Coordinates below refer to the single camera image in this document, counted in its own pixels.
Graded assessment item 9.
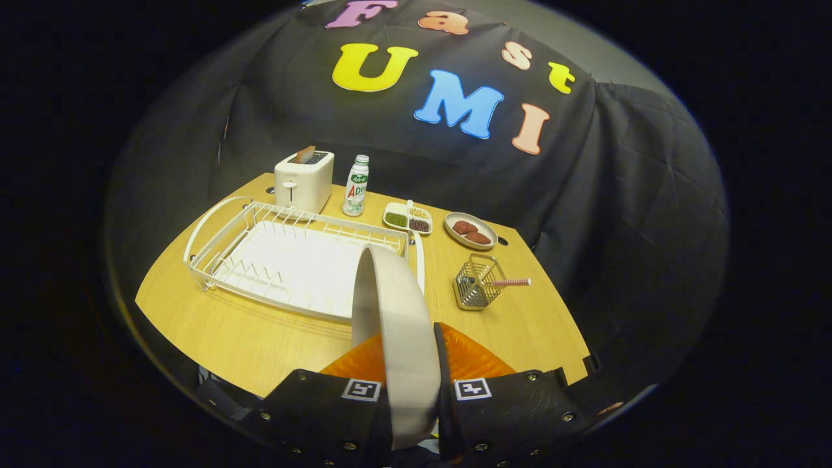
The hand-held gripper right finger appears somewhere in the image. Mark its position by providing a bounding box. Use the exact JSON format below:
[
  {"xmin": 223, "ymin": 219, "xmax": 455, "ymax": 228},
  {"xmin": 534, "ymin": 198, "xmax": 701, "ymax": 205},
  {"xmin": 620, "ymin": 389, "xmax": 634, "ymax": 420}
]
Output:
[{"xmin": 433, "ymin": 322, "xmax": 592, "ymax": 468}]

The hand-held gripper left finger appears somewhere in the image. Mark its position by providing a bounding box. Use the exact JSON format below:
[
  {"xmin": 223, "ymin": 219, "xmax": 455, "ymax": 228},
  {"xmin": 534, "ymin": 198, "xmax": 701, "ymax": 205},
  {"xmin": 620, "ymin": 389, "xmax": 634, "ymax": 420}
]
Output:
[{"xmin": 237, "ymin": 333, "xmax": 394, "ymax": 468}]

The beige round plate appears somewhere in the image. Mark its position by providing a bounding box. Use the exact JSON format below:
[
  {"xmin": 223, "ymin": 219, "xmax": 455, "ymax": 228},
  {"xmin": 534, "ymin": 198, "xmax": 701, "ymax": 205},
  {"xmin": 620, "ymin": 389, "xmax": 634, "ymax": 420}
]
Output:
[{"xmin": 351, "ymin": 244, "xmax": 443, "ymax": 450}]

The metal wire basket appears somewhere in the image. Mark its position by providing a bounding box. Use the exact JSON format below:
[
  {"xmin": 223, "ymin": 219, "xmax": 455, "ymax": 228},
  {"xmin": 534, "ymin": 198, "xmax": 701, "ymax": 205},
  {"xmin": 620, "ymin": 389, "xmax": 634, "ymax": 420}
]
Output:
[{"xmin": 453, "ymin": 253, "xmax": 508, "ymax": 311}]

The white wire dish rack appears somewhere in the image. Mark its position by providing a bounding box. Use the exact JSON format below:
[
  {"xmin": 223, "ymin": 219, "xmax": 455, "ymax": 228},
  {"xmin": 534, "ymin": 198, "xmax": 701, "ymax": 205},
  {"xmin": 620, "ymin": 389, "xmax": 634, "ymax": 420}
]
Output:
[{"xmin": 183, "ymin": 196, "xmax": 426, "ymax": 320}]

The grey shallow dish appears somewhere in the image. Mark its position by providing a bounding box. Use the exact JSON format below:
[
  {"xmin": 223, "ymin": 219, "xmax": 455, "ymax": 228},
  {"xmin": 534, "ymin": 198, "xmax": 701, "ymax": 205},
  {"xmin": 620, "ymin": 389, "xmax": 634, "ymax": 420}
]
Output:
[{"xmin": 444, "ymin": 212, "xmax": 499, "ymax": 251}]

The white divided condiment dish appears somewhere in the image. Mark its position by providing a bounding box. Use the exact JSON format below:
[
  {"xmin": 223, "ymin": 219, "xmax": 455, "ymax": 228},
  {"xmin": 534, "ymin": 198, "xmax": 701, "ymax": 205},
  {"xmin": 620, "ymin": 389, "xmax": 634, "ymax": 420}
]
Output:
[{"xmin": 382, "ymin": 200, "xmax": 433, "ymax": 235}]

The white drink bottle green label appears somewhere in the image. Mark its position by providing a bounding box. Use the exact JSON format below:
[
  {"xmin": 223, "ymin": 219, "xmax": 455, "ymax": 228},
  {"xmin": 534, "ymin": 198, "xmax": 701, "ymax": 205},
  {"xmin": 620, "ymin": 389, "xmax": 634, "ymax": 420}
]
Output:
[{"xmin": 343, "ymin": 155, "xmax": 370, "ymax": 217}]

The white toaster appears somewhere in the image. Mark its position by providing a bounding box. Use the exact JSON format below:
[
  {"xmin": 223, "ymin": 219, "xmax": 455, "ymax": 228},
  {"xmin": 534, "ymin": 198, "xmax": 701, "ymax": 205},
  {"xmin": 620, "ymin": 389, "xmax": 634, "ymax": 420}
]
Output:
[{"xmin": 274, "ymin": 149, "xmax": 335, "ymax": 214}]

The black backdrop cloth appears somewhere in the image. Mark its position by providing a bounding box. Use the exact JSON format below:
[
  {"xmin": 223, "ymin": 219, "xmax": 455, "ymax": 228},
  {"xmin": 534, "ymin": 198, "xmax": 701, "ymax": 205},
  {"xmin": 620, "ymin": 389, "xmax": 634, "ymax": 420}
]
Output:
[{"xmin": 107, "ymin": 0, "xmax": 729, "ymax": 417}]

